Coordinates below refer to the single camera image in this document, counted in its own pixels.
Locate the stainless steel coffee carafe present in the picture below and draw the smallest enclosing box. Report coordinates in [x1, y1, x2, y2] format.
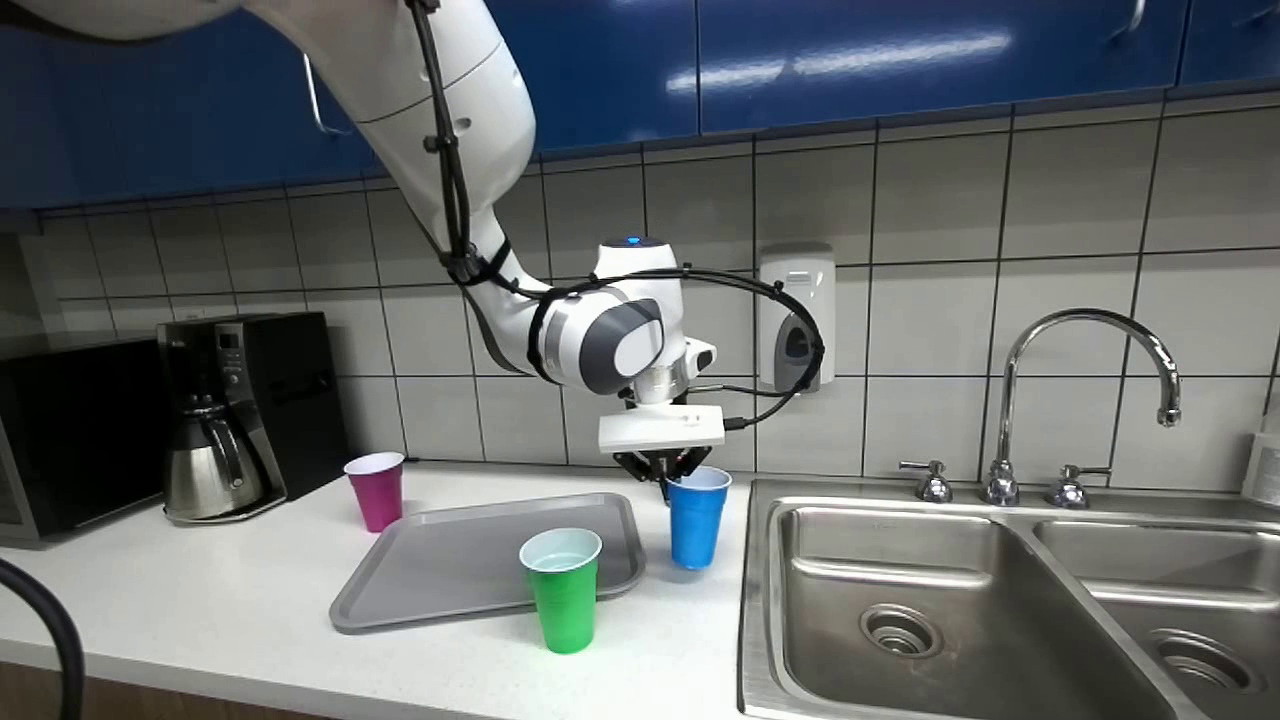
[159, 406, 272, 527]

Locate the blue plastic cup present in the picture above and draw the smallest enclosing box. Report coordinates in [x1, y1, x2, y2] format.
[663, 465, 734, 578]

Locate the stainless steel double sink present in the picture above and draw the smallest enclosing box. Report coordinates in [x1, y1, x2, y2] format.
[734, 477, 1280, 720]

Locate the thick black hose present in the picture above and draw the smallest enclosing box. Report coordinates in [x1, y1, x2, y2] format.
[0, 557, 89, 720]

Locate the black steel coffee maker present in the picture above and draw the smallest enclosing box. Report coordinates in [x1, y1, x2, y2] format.
[156, 307, 354, 527]

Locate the chrome faucet handle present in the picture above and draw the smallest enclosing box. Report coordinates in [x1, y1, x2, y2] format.
[1045, 462, 1116, 512]
[896, 456, 956, 509]

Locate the blue upper cabinet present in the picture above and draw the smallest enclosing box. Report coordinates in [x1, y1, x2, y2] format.
[0, 0, 1280, 223]

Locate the green plastic cup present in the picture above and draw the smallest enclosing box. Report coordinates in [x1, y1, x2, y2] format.
[516, 526, 606, 658]

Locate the wooden lower cabinet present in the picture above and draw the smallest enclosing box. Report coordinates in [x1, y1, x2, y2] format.
[0, 658, 342, 720]

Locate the clear soap bottle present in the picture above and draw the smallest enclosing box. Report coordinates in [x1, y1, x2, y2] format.
[1237, 422, 1280, 512]

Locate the chrome gooseneck faucet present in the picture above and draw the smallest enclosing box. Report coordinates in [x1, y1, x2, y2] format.
[979, 306, 1189, 509]

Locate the pink plastic cup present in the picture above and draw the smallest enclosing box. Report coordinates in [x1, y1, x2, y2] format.
[339, 448, 407, 537]

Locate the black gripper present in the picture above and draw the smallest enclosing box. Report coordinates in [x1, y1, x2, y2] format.
[606, 448, 719, 509]

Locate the silver cabinet handle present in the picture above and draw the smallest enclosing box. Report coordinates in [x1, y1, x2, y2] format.
[298, 54, 327, 141]

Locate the black microwave oven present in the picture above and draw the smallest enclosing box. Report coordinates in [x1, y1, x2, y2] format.
[0, 336, 179, 553]

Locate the grey plastic tray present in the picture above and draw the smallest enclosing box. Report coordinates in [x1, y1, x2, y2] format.
[322, 490, 650, 636]

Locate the white wall soap dispenser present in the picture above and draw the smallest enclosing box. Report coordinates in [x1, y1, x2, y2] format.
[753, 244, 842, 396]

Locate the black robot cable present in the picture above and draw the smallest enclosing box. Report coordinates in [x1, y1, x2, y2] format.
[403, 0, 833, 440]

